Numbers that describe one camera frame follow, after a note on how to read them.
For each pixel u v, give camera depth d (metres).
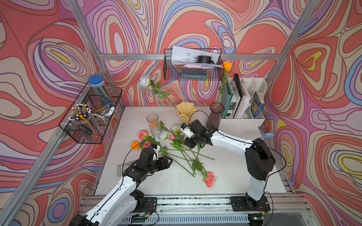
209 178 0.78
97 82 0.70
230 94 0.85
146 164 0.63
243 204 0.72
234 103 0.92
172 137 0.98
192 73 1.01
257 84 0.99
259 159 0.48
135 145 0.93
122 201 0.50
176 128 0.99
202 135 0.67
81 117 0.57
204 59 0.82
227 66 0.86
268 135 0.75
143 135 0.98
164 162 0.73
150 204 0.73
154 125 0.88
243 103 0.91
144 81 0.73
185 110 0.96
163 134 0.97
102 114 0.73
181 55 0.86
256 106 1.02
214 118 0.95
